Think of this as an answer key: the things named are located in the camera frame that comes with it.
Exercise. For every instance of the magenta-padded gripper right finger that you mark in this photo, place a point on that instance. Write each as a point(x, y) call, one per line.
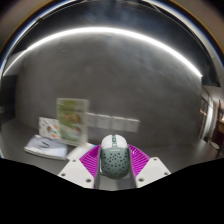
point(151, 171)

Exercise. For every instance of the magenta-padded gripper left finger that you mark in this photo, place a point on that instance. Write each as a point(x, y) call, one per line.
point(78, 173)

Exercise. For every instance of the green and white computer mouse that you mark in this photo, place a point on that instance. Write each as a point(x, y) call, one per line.
point(114, 158)

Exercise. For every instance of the grey striped cover book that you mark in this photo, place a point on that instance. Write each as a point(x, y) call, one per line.
point(46, 146)

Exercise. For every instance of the white card with colourful stickers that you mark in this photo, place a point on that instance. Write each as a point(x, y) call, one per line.
point(49, 127)

